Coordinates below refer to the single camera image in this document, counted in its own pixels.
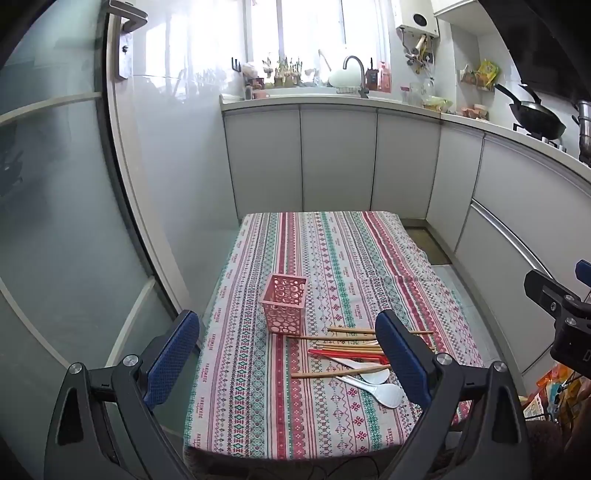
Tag white plastic spoon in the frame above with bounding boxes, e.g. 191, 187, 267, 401
331, 357, 391, 385

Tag striped patterned tablecloth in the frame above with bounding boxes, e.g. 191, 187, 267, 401
183, 211, 485, 462

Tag bundle of wooden chopsticks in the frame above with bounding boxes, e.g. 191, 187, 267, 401
285, 325, 435, 379

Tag black wok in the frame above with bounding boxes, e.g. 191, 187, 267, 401
495, 83, 568, 140

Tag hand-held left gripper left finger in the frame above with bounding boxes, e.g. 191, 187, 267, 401
44, 310, 200, 480

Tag pink perforated utensil basket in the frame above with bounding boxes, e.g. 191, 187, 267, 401
259, 274, 308, 334

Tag orange snack packets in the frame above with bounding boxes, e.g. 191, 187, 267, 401
521, 362, 591, 428

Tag potted windowsill plants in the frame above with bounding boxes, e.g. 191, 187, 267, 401
261, 55, 319, 88

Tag hanging kitchen tools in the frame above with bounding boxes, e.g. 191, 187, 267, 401
401, 33, 435, 75

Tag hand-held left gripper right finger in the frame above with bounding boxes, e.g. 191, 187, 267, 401
375, 309, 534, 480

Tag glass jars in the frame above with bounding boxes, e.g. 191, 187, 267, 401
401, 78, 437, 107

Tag red chopstick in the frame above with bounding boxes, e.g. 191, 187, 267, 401
308, 349, 385, 357
314, 353, 387, 363

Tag metal drawer handle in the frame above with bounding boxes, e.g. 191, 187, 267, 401
470, 200, 557, 280

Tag white kitchen base cabinets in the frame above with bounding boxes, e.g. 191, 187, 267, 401
221, 95, 591, 372

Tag yellow snack bag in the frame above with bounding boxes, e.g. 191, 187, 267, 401
475, 60, 502, 89

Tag curved metal sink faucet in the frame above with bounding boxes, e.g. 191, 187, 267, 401
342, 55, 370, 99

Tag steel cooking pot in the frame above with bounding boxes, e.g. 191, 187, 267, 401
571, 99, 591, 161

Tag white wall water heater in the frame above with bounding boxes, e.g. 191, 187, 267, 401
396, 0, 440, 38

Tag kitchen window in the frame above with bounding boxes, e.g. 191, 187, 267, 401
143, 0, 393, 88

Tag frosted glass sliding door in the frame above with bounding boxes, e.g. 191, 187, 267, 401
0, 0, 241, 467

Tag metal door handle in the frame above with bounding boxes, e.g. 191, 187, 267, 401
108, 0, 145, 82

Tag white round pot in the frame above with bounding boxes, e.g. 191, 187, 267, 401
327, 67, 363, 89

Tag white rice paddle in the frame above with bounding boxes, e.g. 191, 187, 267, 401
336, 376, 405, 409

